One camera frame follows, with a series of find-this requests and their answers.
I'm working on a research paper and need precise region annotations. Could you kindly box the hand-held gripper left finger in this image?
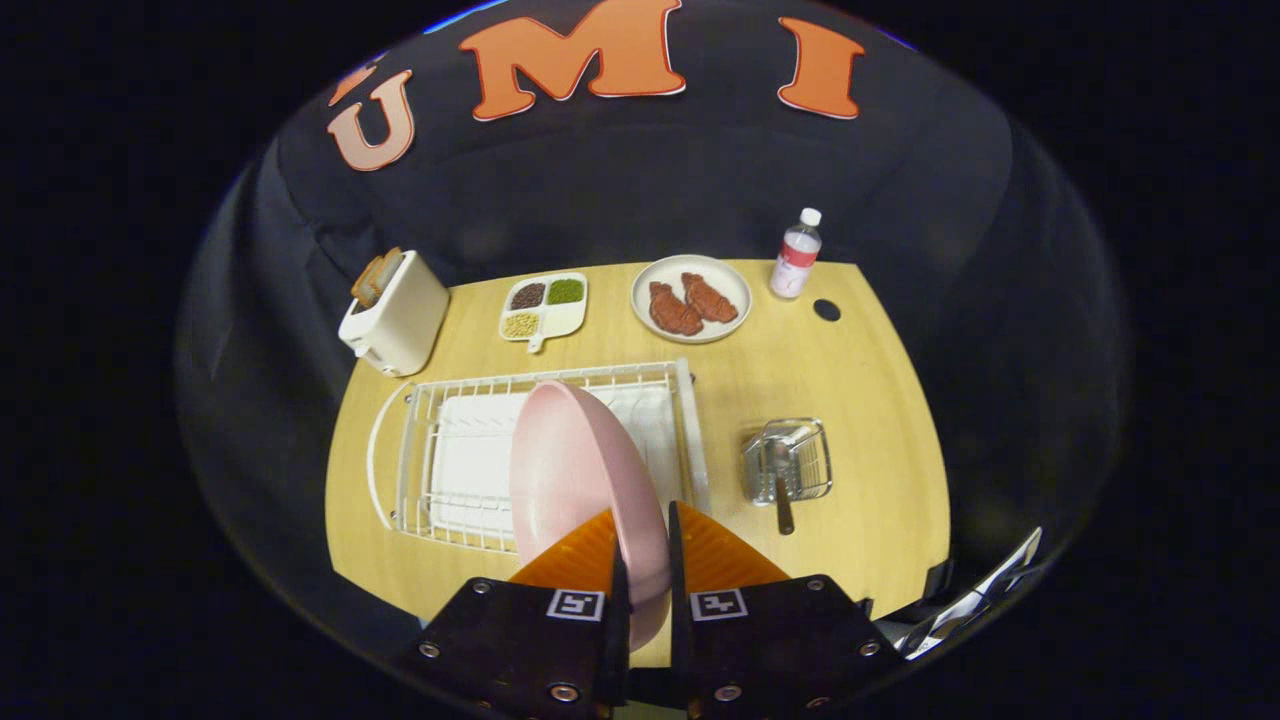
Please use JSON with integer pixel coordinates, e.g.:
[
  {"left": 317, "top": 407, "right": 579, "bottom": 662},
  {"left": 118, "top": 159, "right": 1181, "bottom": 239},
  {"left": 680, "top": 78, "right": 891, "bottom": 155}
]
[{"left": 405, "top": 508, "right": 633, "bottom": 720}]

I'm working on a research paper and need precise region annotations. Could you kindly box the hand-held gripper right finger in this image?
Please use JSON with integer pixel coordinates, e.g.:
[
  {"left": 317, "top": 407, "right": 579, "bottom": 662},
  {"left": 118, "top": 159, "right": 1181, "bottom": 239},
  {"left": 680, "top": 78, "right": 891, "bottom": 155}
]
[{"left": 667, "top": 500, "right": 906, "bottom": 720}]

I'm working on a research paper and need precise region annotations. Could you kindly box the metal wire basket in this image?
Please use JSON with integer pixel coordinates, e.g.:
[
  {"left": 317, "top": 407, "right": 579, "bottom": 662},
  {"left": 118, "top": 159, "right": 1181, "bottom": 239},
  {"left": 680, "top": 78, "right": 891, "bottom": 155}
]
[{"left": 741, "top": 417, "right": 834, "bottom": 506}]

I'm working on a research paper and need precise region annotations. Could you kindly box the pink plate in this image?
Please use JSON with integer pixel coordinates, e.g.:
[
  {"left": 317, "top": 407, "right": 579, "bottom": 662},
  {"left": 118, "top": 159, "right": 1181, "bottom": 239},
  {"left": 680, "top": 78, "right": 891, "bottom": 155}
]
[{"left": 509, "top": 380, "right": 673, "bottom": 653}]

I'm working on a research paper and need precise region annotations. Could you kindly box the white wire dish rack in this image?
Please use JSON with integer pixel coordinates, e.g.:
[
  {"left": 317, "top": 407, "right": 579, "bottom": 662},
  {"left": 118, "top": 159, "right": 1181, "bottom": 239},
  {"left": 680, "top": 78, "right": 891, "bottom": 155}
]
[{"left": 366, "top": 358, "right": 713, "bottom": 556}]

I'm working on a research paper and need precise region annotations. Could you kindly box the white plate with meat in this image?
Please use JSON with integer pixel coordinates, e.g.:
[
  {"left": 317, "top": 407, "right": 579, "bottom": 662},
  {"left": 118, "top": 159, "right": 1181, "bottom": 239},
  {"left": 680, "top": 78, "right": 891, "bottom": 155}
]
[{"left": 631, "top": 254, "right": 753, "bottom": 345}]

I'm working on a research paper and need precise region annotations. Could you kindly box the shiny grey object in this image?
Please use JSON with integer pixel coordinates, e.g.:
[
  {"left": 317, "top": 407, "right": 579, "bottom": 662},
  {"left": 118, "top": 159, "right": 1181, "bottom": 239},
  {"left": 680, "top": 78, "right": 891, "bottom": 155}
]
[{"left": 890, "top": 527, "right": 1044, "bottom": 661}]

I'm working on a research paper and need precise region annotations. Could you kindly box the white divided snack tray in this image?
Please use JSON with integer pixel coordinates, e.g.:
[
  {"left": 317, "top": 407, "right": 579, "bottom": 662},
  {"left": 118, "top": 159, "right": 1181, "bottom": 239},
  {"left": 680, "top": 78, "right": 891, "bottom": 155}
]
[{"left": 498, "top": 272, "right": 589, "bottom": 354}]

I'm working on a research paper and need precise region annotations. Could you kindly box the white toaster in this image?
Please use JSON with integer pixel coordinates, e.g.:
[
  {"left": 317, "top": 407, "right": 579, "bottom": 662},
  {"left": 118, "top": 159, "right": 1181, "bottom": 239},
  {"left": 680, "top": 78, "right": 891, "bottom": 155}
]
[{"left": 338, "top": 250, "right": 451, "bottom": 378}]

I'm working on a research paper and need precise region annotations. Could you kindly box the red meat piece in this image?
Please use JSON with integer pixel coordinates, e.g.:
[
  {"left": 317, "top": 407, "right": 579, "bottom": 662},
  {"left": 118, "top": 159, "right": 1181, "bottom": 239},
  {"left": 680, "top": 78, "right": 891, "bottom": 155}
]
[
  {"left": 648, "top": 281, "right": 704, "bottom": 337},
  {"left": 681, "top": 272, "right": 740, "bottom": 324}
]

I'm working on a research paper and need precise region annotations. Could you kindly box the clear water bottle red label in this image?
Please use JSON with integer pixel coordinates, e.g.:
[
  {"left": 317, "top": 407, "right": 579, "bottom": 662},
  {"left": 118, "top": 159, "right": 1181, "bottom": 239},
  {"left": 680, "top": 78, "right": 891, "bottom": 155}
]
[{"left": 768, "top": 207, "right": 824, "bottom": 301}]

